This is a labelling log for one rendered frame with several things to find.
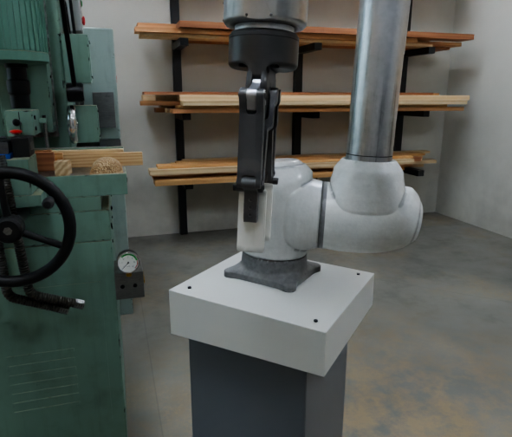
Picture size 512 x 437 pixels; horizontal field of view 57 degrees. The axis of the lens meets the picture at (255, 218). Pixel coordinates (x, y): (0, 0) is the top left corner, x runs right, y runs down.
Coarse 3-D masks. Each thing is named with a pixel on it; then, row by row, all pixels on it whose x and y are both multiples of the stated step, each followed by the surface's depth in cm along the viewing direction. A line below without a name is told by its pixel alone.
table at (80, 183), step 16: (48, 176) 125; (64, 176) 126; (80, 176) 127; (96, 176) 128; (112, 176) 129; (64, 192) 127; (80, 192) 128; (96, 192) 129; (112, 192) 130; (0, 208) 114
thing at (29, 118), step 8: (8, 112) 128; (16, 112) 129; (24, 112) 129; (32, 112) 130; (8, 120) 129; (24, 120) 130; (32, 120) 130; (8, 128) 129; (16, 128) 130; (24, 128) 130; (32, 128) 131; (40, 128) 142
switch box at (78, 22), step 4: (72, 0) 154; (76, 0) 154; (80, 0) 158; (68, 4) 154; (76, 4) 155; (80, 4) 156; (68, 8) 154; (76, 8) 155; (80, 8) 156; (68, 12) 154; (76, 12) 155; (80, 12) 156; (68, 16) 155; (76, 16) 155; (80, 16) 156; (76, 20) 156; (80, 20) 156; (76, 24) 156; (80, 24) 156; (76, 28) 156; (80, 28) 157; (72, 32) 160; (76, 32) 160; (80, 32) 160
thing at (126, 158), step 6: (66, 156) 139; (72, 156) 139; (78, 156) 140; (84, 156) 140; (90, 156) 141; (96, 156) 141; (102, 156) 142; (108, 156) 142; (114, 156) 143; (120, 156) 143; (126, 156) 144; (132, 156) 144; (138, 156) 145; (72, 162) 140; (78, 162) 140; (84, 162) 141; (90, 162) 141; (120, 162) 144; (126, 162) 144; (132, 162) 145; (138, 162) 145
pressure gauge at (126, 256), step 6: (120, 252) 130; (126, 252) 129; (132, 252) 129; (120, 258) 129; (126, 258) 130; (132, 258) 130; (138, 258) 130; (120, 264) 129; (126, 264) 130; (132, 264) 130; (138, 264) 131; (120, 270) 130; (126, 270) 130; (132, 270) 131; (126, 276) 133
